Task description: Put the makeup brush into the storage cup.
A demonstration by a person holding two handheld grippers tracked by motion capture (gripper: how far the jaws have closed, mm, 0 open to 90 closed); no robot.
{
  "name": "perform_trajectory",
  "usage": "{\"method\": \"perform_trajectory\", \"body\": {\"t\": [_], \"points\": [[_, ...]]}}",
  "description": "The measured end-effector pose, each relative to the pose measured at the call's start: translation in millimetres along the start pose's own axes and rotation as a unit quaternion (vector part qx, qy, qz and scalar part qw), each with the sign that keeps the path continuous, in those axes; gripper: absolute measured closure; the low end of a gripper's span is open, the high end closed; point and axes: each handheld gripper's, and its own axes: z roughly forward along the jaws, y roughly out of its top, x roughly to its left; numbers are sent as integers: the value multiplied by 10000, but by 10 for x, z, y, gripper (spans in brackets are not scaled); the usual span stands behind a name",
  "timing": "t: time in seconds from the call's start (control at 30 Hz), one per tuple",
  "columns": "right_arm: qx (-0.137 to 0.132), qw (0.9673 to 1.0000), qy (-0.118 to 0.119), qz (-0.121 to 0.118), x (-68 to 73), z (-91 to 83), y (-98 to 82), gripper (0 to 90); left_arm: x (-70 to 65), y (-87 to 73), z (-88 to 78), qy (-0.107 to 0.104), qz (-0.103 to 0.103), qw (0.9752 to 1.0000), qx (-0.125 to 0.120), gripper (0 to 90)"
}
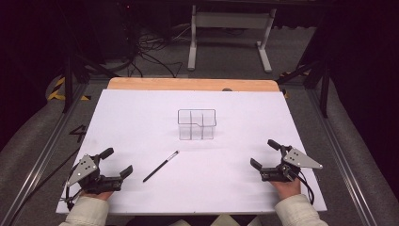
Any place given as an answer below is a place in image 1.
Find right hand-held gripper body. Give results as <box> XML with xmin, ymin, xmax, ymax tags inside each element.
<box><xmin>260</xmin><ymin>145</ymin><xmax>324</xmax><ymax>184</ymax></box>

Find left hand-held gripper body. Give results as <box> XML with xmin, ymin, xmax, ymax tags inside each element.
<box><xmin>66</xmin><ymin>153</ymin><xmax>123</xmax><ymax>195</ymax></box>

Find black pen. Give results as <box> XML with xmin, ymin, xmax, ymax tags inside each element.
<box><xmin>142</xmin><ymin>150</ymin><xmax>181</xmax><ymax>184</ymax></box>

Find clear acrylic pen holder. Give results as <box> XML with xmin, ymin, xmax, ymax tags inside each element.
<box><xmin>177</xmin><ymin>108</ymin><xmax>217</xmax><ymax>141</ymax></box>

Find person's left hand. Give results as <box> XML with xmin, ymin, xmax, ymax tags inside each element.
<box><xmin>79</xmin><ymin>190</ymin><xmax>115</xmax><ymax>202</ymax></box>

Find person's right hand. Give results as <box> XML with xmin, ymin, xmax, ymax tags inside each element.
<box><xmin>269</xmin><ymin>178</ymin><xmax>302</xmax><ymax>201</ymax></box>

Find white table sheet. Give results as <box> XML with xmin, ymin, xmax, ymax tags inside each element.
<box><xmin>56</xmin><ymin>89</ymin><xmax>327</xmax><ymax>217</ymax></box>

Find black tripod stand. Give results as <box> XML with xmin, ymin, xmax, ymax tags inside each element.
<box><xmin>61</xmin><ymin>51</ymin><xmax>120</xmax><ymax>115</ymax></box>
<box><xmin>275</xmin><ymin>57</ymin><xmax>331</xmax><ymax>120</ymax></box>

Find wooden table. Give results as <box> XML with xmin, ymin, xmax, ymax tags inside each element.
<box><xmin>106</xmin><ymin>76</ymin><xmax>280</xmax><ymax>93</ymax></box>

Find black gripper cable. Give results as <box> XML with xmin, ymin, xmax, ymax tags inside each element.
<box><xmin>64</xmin><ymin>174</ymin><xmax>83</xmax><ymax>212</ymax></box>
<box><xmin>294</xmin><ymin>169</ymin><xmax>315</xmax><ymax>206</ymax></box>

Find aluminium floor rail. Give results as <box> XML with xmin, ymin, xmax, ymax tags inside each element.
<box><xmin>305</xmin><ymin>88</ymin><xmax>379</xmax><ymax>226</ymax></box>
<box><xmin>0</xmin><ymin>82</ymin><xmax>90</xmax><ymax>226</ymax></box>

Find bundle of floor cables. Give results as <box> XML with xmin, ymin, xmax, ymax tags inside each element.
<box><xmin>126</xmin><ymin>23</ymin><xmax>193</xmax><ymax>79</ymax></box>

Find white metal stand frame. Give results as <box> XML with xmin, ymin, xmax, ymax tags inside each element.
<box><xmin>186</xmin><ymin>4</ymin><xmax>278</xmax><ymax>74</ymax></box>

